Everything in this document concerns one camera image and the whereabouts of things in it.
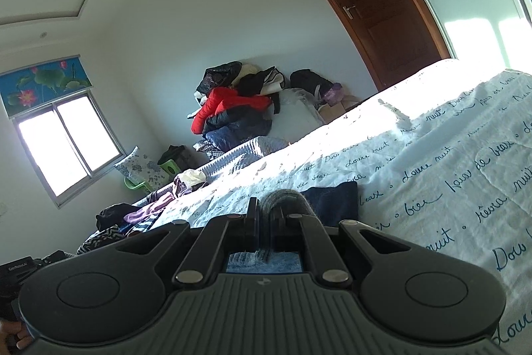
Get black backpack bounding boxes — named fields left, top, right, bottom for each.
left=290, top=69, right=335, bottom=98

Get red puffer jacket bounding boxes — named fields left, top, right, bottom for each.
left=191, top=87, right=273, bottom=135

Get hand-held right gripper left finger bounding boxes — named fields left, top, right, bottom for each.
left=112, top=197, right=262, bottom=286

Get beige cardboard box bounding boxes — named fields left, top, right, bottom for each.
left=319, top=96, right=360, bottom=123

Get sliding window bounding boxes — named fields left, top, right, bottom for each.
left=12, top=93, right=127, bottom=208

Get purple garment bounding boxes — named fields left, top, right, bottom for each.
left=124, top=191, right=175, bottom=225

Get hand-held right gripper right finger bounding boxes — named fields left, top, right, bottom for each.
left=271, top=213, right=412, bottom=284

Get person's left hand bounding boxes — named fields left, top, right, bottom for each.
left=0, top=320, right=33, bottom=351

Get purple bag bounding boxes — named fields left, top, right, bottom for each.
left=322, top=83, right=345, bottom=106

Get black bag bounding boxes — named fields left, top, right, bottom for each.
left=158, top=145, right=190, bottom=173

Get white plastic bag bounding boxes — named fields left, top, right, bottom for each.
left=278, top=88, right=325, bottom=143

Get lotus print roller blind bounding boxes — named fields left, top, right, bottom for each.
left=0, top=55, right=94, bottom=118

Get grey floral pillow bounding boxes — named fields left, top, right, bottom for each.
left=114, top=146, right=167, bottom=189

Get zebra striped garment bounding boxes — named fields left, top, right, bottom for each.
left=77, top=224, right=125, bottom=256

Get black and white garment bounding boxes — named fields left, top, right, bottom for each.
left=237, top=66, right=287, bottom=114

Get brown wooden door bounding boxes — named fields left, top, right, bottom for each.
left=274, top=0, right=458, bottom=92

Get grey sweater with navy sleeves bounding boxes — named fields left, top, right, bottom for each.
left=226, top=181, right=359, bottom=273

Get green plastic stool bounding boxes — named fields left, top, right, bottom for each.
left=124, top=159, right=177, bottom=192

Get white script-print quilt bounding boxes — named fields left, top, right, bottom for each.
left=145, top=58, right=532, bottom=355

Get shiny black jacket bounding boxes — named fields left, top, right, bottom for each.
left=196, top=62, right=243, bottom=96

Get navy puffer jacket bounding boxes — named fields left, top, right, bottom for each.
left=201, top=107, right=273, bottom=152

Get cream garment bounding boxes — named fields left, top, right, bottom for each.
left=175, top=169, right=207, bottom=189

